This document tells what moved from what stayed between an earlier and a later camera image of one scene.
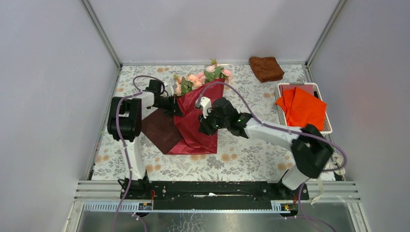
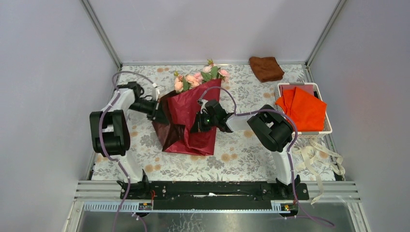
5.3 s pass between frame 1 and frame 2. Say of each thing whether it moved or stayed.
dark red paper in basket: stayed
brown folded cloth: stayed
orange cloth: stayed
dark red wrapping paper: moved
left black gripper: moved
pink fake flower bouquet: stayed
